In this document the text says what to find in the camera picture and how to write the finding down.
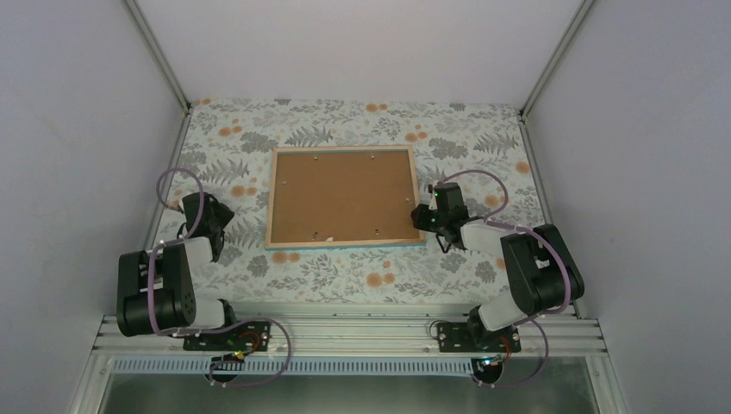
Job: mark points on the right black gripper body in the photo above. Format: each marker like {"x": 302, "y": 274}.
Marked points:
{"x": 430, "y": 225}

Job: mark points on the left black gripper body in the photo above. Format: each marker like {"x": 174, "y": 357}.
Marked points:
{"x": 224, "y": 217}

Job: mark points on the teal wooden picture frame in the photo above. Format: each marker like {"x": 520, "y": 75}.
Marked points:
{"x": 345, "y": 197}

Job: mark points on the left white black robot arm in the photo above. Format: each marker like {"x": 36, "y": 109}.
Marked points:
{"x": 176, "y": 305}

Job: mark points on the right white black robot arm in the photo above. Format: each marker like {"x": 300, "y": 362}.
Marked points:
{"x": 542, "y": 275}

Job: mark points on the floral patterned table mat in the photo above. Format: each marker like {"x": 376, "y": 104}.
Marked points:
{"x": 229, "y": 144}

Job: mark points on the brown frame backing board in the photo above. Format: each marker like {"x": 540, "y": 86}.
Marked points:
{"x": 342, "y": 197}

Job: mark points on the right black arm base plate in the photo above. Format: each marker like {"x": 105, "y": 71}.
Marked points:
{"x": 457, "y": 338}

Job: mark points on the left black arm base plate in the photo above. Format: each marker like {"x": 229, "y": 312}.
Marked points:
{"x": 253, "y": 336}

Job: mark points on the right aluminium corner post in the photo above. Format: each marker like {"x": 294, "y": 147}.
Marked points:
{"x": 565, "y": 41}

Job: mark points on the aluminium corner post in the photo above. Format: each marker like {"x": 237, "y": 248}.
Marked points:
{"x": 565, "y": 41}
{"x": 156, "y": 52}

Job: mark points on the aluminium mounting rail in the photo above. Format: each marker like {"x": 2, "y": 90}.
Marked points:
{"x": 371, "y": 336}

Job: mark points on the grey slotted cable duct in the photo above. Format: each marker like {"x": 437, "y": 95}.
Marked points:
{"x": 299, "y": 365}

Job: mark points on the left aluminium corner post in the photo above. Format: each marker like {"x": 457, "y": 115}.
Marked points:
{"x": 156, "y": 52}

